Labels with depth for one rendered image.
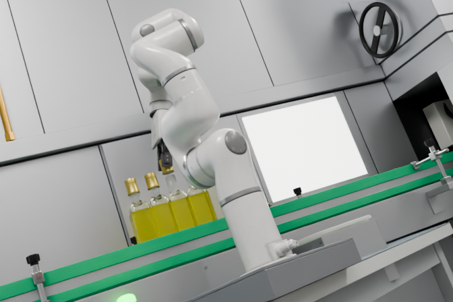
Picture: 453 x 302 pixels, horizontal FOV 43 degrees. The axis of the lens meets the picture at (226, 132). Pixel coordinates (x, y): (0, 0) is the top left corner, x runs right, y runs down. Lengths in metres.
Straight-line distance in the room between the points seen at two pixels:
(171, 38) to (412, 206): 1.00
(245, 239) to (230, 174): 0.14
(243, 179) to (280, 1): 1.23
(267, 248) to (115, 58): 1.02
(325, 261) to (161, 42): 0.61
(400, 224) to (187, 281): 0.75
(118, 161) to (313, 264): 0.88
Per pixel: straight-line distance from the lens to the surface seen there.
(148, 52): 1.28
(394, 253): 1.47
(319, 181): 2.00
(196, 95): 1.24
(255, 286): 0.99
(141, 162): 1.80
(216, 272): 1.49
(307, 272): 1.07
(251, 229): 1.17
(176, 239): 1.50
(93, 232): 1.76
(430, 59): 2.16
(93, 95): 1.89
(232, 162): 1.19
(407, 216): 1.93
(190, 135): 1.27
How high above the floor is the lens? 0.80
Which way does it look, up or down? 14 degrees up
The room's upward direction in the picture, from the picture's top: 20 degrees counter-clockwise
